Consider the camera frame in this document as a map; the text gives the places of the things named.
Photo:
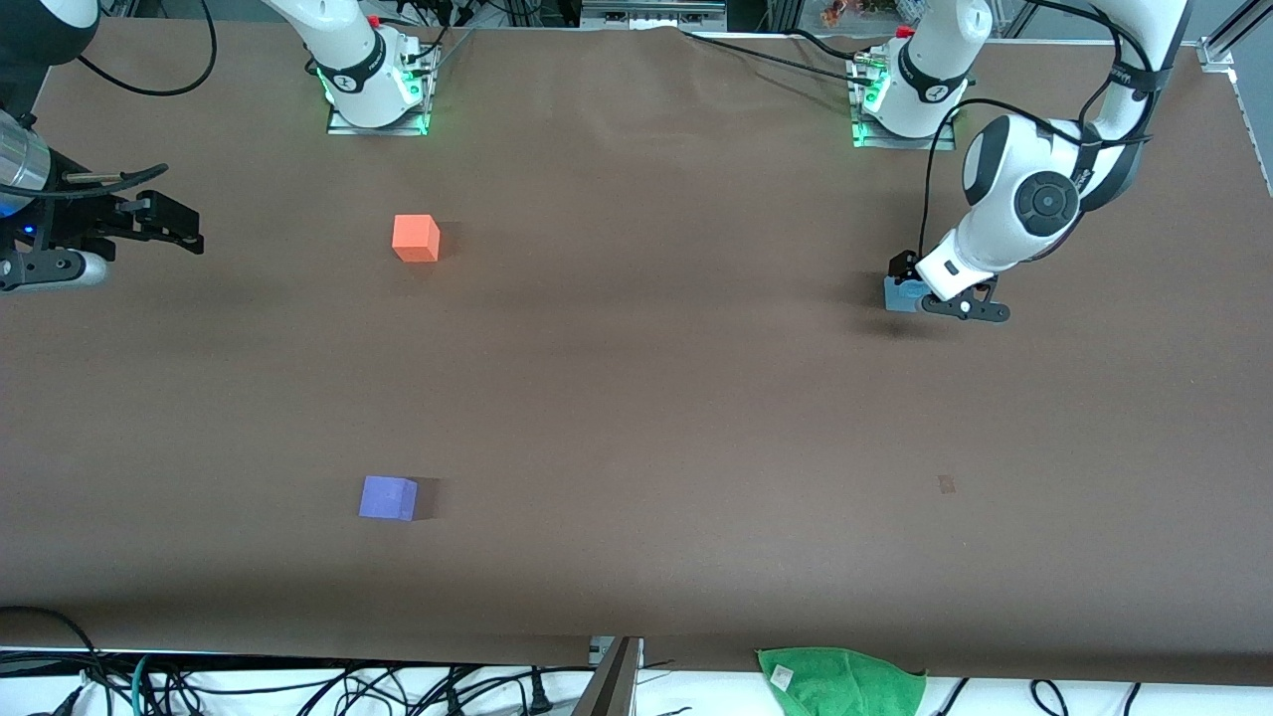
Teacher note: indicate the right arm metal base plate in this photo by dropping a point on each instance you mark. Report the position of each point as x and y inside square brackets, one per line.
[338, 126]

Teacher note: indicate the white cloth tag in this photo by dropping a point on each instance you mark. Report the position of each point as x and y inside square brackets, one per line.
[782, 677]

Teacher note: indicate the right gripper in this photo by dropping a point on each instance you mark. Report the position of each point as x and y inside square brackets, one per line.
[70, 221]

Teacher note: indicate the blue block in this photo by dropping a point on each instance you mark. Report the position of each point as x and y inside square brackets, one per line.
[903, 298]

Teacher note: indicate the purple block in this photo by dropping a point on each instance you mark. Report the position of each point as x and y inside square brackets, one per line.
[386, 497]

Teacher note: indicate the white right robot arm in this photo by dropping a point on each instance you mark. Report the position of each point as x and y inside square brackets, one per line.
[348, 60]

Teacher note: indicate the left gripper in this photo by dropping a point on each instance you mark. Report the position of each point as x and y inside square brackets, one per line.
[904, 267]

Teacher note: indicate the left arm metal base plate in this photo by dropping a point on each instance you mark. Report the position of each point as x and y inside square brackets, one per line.
[895, 142]

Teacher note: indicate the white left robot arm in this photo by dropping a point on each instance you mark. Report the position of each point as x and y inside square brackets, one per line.
[1004, 159]

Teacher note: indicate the grey metal bar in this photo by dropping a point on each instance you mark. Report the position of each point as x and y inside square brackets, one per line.
[612, 691]

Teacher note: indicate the aluminium table edge profile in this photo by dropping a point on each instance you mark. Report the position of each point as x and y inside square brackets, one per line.
[1218, 50]

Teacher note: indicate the green cloth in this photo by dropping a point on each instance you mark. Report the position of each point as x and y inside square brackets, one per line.
[845, 686]

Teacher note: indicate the orange block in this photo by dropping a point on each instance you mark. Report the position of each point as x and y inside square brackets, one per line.
[413, 239]

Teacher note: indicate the brown table cover sheet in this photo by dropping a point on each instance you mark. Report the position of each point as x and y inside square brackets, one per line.
[636, 447]

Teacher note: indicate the orange background object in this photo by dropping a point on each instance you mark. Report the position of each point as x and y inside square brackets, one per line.
[840, 12]

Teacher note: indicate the silver metal frame device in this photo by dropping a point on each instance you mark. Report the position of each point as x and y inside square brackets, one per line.
[651, 15]

